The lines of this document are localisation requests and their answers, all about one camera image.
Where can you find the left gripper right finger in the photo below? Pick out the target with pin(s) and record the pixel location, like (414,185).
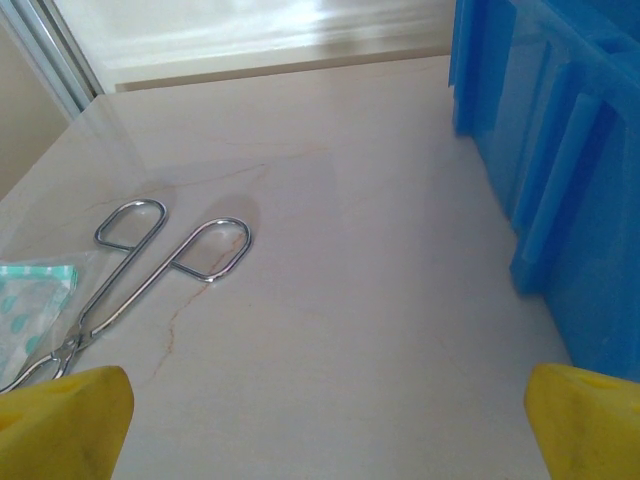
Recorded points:
(590,430)

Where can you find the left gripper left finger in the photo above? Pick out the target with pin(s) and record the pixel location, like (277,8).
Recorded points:
(60,430)

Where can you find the metal scissors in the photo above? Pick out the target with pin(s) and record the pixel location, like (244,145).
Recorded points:
(74,344)

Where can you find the clear teal gauze packet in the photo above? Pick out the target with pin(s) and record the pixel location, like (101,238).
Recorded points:
(30,310)

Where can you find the blue three-compartment plastic bin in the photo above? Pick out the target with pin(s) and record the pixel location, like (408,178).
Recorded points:
(575,200)

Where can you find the left aluminium frame post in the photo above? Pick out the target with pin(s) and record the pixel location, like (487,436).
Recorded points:
(55,55)

